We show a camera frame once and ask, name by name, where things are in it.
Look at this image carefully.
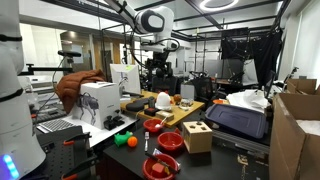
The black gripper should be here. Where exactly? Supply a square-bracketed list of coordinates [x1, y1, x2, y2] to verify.
[149, 52, 174, 77]

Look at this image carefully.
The black headrest office chair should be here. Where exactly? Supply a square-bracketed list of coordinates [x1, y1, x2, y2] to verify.
[151, 68, 180, 97]

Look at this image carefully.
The white-backed monitor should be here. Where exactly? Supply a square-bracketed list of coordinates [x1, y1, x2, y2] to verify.
[109, 63, 142, 96]

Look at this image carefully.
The white plush chicken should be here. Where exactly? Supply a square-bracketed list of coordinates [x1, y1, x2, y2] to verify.
[154, 91, 174, 112]

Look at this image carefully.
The brown football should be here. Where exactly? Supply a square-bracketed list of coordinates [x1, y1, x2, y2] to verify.
[172, 93, 183, 104]

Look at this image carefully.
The black cylinder cup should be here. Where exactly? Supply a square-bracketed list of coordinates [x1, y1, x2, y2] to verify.
[148, 96, 157, 109]

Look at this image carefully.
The clear plastic container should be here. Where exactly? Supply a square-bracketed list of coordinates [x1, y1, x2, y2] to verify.
[178, 97, 195, 111]

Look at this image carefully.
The black mesh office chair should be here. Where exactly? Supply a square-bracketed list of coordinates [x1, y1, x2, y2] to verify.
[190, 75, 215, 102]

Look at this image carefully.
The black soft pouch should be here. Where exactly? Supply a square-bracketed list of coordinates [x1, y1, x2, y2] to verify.
[125, 97, 150, 113]

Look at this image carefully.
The black box with red label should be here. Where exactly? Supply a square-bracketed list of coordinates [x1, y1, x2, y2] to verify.
[143, 106, 160, 117]

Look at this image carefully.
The tan cardboard accessory box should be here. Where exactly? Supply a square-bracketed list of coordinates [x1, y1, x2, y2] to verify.
[155, 110, 176, 123]

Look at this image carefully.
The light wooden desk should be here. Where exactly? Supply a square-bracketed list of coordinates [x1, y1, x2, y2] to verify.
[119, 89, 206, 129]

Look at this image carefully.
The white robot dog box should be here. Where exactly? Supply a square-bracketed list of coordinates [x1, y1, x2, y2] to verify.
[71, 81, 122, 131]

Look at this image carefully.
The black game controller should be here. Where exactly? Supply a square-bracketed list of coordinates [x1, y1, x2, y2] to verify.
[103, 114, 126, 131]

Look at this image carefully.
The red plastic bowl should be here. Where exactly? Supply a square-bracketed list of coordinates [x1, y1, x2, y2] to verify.
[157, 131, 185, 153]
[142, 153, 181, 180]

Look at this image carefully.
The wooden shape sorter box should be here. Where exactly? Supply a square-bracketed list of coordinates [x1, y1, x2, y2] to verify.
[181, 120, 214, 155]

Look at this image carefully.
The orange toy ball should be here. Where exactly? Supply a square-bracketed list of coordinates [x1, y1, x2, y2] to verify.
[127, 135, 139, 148]

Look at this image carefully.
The green ball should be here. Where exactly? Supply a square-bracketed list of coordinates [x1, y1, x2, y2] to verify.
[113, 130, 134, 148]

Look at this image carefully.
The white blue packet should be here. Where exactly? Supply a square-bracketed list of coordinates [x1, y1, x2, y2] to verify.
[151, 148, 183, 172]

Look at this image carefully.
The brown puffer jacket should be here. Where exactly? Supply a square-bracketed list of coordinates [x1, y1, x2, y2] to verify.
[54, 68, 108, 115]

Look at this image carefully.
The white side table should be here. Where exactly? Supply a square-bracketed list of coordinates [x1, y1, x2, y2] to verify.
[35, 109, 138, 148]

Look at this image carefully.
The white paper pile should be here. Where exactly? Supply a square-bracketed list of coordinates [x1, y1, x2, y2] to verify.
[226, 88, 272, 114]

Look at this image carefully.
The dark blue plastic lid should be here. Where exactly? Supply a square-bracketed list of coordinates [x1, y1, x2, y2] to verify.
[204, 103, 270, 140]

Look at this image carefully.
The black backdrop curtain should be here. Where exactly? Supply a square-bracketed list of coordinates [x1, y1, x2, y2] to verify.
[220, 27, 284, 90]

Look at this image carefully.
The red block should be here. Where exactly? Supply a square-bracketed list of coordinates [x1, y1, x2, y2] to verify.
[151, 162, 166, 175]

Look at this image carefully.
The black equipment case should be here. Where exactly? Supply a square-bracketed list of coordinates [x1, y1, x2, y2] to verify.
[210, 128, 272, 156]

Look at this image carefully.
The silver keyboard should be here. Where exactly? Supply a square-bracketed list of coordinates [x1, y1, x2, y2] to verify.
[36, 117, 76, 135]

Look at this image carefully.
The black pegboard stand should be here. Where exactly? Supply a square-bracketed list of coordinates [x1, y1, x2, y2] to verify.
[34, 125, 100, 180]

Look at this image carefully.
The small open cardboard box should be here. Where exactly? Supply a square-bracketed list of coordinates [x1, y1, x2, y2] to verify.
[285, 76, 320, 96]

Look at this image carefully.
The large cardboard box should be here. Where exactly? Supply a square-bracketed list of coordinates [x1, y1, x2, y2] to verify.
[268, 92, 320, 180]

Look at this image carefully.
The white foam sheet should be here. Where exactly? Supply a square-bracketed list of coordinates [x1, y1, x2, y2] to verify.
[295, 118, 320, 137]

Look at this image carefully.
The ring ceiling light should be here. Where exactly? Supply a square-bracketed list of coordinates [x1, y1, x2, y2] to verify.
[199, 0, 240, 13]

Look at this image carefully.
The black handled utensil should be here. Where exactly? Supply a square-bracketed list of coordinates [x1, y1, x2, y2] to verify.
[144, 152, 181, 174]

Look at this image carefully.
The orange handled clamp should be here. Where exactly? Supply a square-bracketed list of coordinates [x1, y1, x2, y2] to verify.
[61, 155, 100, 180]
[62, 131, 93, 147]

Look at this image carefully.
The black camera boom stand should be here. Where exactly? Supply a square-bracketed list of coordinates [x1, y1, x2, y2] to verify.
[18, 49, 83, 77]

